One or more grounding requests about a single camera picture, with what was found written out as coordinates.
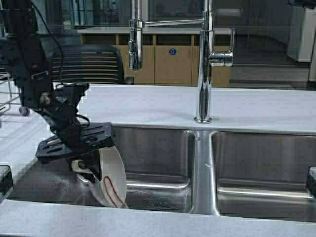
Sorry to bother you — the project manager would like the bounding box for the small white frying pan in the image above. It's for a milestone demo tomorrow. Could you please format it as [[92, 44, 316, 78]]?
[[71, 146, 127, 208]]

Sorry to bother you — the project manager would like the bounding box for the black robot base left corner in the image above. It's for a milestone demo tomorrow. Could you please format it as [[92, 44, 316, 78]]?
[[0, 165, 14, 203]]

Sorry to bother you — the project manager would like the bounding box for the stainless steel double sink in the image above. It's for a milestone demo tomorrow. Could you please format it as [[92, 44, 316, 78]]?
[[8, 127, 316, 222]]

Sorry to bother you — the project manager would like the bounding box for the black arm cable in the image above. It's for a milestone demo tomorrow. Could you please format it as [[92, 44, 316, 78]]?
[[31, 0, 90, 128]]

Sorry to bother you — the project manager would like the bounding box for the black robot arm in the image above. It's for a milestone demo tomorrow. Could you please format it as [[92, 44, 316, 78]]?
[[0, 0, 114, 181]]

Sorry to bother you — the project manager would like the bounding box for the red rubber band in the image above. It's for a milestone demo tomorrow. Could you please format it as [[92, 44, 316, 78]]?
[[102, 175, 128, 209]]

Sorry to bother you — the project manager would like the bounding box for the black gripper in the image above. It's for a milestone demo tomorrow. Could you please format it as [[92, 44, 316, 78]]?
[[36, 122, 115, 183]]

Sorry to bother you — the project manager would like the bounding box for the wooden background shelf counter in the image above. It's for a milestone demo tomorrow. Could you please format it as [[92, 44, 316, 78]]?
[[77, 27, 235, 87]]

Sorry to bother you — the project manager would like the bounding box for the chrome kitchen faucet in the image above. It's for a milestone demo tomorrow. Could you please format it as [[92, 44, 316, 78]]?
[[128, 0, 235, 124]]

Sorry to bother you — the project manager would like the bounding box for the black mesh office chair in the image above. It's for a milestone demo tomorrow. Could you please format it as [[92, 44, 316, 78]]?
[[48, 44, 134, 85]]

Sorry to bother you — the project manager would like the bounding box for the white wire dish rack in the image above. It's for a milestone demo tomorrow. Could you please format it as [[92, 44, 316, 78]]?
[[0, 71, 20, 116]]

